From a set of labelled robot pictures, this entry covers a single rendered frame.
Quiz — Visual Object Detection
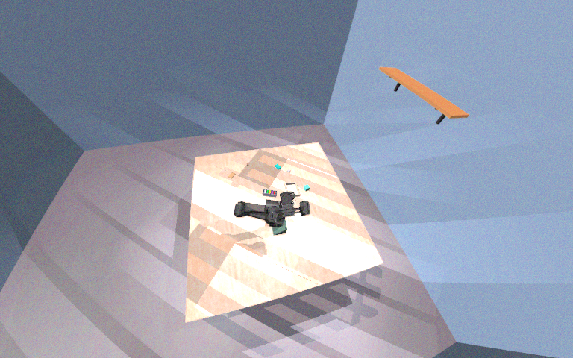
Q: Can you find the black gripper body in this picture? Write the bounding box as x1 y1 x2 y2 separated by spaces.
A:
268 201 310 222

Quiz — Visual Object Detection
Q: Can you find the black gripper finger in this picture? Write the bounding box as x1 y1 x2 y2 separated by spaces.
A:
272 207 284 221
299 202 307 216

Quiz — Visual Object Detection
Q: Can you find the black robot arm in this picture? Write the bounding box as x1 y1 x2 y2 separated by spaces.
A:
234 191 295 227

